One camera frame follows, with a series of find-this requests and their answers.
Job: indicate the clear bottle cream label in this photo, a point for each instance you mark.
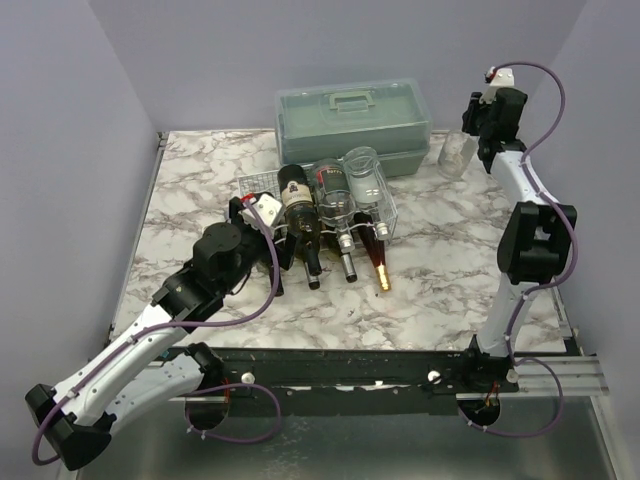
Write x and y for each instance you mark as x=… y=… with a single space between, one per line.
x=456 y=153

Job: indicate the dark wine bottle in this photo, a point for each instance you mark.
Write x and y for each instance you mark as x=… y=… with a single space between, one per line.
x=268 y=266
x=301 y=215

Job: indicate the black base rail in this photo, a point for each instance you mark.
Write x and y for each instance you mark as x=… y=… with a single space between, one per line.
x=351 y=382

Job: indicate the clear bottle dark label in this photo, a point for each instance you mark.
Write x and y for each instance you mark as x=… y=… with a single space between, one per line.
x=334 y=200

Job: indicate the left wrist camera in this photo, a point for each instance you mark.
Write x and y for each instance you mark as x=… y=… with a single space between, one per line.
x=262 y=209

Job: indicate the dark wine bottle upper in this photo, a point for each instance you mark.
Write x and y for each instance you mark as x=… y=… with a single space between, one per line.
x=301 y=215

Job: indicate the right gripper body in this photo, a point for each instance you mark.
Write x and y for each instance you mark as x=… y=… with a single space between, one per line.
x=473 y=116

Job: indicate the green plastic toolbox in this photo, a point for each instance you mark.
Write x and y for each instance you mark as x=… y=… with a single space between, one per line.
x=328 y=121

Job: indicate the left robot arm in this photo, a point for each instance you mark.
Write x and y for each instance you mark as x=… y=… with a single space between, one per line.
x=79 y=416

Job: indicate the dark bottle lower middle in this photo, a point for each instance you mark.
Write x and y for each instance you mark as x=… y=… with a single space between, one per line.
x=312 y=276

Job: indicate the dark bottle silver neck lower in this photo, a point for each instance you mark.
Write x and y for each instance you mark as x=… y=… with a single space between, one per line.
x=344 y=257

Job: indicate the dark wine bottle lower left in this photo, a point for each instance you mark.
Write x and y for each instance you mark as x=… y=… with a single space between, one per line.
x=268 y=266

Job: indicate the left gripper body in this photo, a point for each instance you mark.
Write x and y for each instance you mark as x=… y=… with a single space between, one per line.
x=258 y=245

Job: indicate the white wire wine rack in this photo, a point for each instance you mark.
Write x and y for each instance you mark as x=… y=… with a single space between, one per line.
x=361 y=219

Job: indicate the red wine bottle gold cap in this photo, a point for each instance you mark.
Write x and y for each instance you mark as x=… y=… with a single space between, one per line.
x=376 y=252

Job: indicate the clear bottle silver cap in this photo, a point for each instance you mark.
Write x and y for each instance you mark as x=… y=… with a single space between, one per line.
x=369 y=188

